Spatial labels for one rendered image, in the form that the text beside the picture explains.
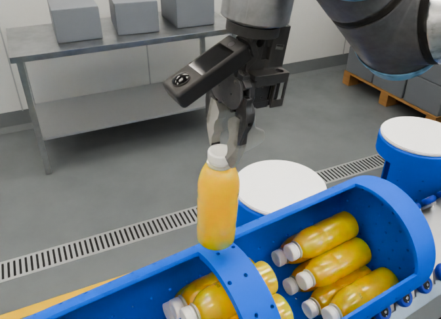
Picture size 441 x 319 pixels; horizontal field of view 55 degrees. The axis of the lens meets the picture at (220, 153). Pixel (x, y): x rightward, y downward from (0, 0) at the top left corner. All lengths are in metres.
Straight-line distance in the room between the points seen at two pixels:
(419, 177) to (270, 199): 0.60
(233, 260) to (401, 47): 0.46
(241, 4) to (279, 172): 0.87
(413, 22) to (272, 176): 0.90
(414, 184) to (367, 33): 1.18
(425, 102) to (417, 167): 2.49
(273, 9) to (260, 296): 0.46
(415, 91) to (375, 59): 3.59
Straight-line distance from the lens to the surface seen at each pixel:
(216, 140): 0.65
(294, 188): 1.27
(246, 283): 0.75
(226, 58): 0.55
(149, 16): 3.17
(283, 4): 0.54
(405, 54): 0.50
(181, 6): 3.23
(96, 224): 2.80
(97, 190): 3.07
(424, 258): 0.99
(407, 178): 1.62
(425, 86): 4.03
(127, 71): 4.06
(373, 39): 0.49
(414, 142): 1.62
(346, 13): 0.46
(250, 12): 0.53
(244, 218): 1.23
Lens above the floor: 1.79
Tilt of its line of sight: 32 degrees down
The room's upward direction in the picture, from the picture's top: straight up
